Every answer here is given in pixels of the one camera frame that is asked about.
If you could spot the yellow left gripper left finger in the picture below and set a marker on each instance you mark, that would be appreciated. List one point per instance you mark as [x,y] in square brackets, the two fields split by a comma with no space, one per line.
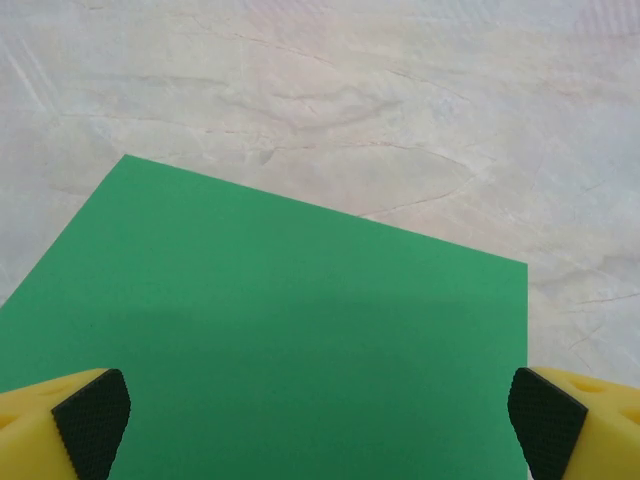
[35,425]

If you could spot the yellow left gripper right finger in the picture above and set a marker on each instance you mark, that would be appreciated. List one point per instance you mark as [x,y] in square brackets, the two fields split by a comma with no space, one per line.
[590,430]

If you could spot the green cloth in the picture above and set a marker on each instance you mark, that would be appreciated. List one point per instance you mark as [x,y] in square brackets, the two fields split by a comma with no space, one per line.
[275,300]

